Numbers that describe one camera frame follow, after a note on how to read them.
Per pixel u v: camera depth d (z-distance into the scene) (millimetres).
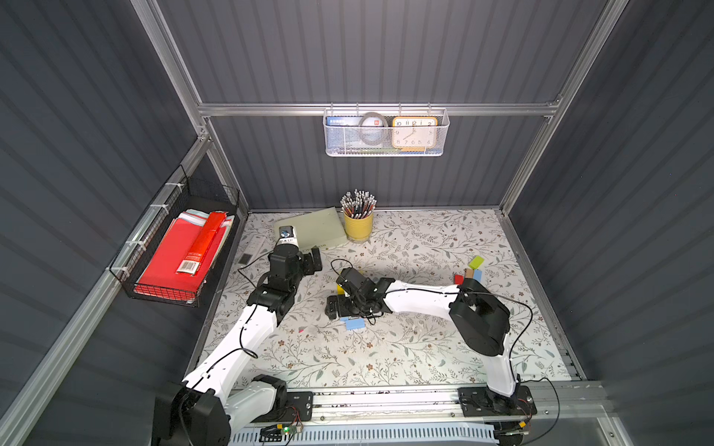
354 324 871
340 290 736
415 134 886
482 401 737
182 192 788
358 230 1027
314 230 1112
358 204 980
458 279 989
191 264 682
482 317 522
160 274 670
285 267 585
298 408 736
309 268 726
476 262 1043
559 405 707
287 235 690
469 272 1000
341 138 886
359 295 688
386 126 858
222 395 418
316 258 744
